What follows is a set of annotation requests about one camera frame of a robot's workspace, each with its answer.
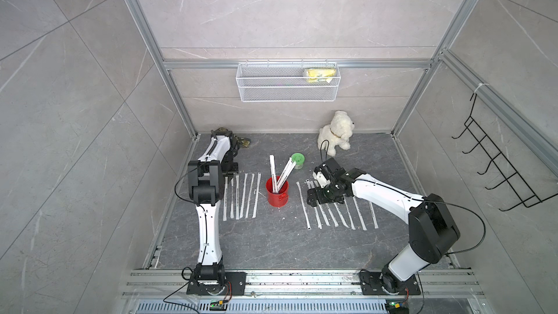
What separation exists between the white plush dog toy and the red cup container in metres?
0.34

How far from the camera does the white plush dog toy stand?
100cm

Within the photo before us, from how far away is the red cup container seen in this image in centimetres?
88
